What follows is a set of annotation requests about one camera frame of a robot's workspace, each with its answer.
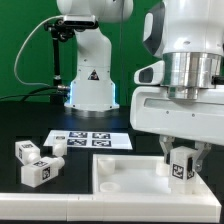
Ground white L-shaped obstacle fence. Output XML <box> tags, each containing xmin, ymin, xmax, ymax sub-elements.
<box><xmin>0</xmin><ymin>193</ymin><xmax>221</xmax><ymax>223</ymax></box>

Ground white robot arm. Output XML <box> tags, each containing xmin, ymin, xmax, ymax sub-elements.
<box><xmin>56</xmin><ymin>0</ymin><xmax>224</xmax><ymax>171</ymax></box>

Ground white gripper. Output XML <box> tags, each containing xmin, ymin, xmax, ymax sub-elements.
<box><xmin>130</xmin><ymin>86</ymin><xmax>224</xmax><ymax>172</ymax></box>

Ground black camera on stand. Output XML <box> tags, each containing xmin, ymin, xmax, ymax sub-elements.
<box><xmin>44</xmin><ymin>15</ymin><xmax>98</xmax><ymax>42</ymax></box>

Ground grey camera cable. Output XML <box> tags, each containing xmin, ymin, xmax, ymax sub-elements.
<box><xmin>13</xmin><ymin>15</ymin><xmax>64</xmax><ymax>88</ymax></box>

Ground black base cables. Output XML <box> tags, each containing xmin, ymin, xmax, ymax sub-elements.
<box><xmin>0</xmin><ymin>84</ymin><xmax>72</xmax><ymax>103</ymax></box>

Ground paper sheet with tags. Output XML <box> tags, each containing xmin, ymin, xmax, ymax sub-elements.
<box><xmin>44</xmin><ymin>130</ymin><xmax>132</xmax><ymax>150</ymax></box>

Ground black camera stand pole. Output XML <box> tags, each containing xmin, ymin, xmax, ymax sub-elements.
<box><xmin>50</xmin><ymin>32</ymin><xmax>63</xmax><ymax>105</ymax></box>

